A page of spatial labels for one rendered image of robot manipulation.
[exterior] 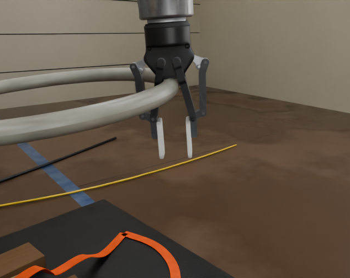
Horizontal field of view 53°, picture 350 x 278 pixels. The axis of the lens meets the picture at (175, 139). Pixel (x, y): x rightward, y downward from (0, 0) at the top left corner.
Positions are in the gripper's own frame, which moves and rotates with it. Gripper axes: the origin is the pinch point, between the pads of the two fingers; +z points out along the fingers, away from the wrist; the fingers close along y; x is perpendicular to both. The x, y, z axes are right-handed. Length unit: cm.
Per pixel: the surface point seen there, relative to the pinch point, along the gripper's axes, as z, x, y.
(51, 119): -10.3, 21.7, 12.5
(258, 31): 5, -530, -101
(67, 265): 74, -59, 54
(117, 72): -10.0, -19.5, 13.5
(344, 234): 96, -109, -79
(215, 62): 58, -602, -34
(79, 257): 75, -65, 51
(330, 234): 95, -109, -72
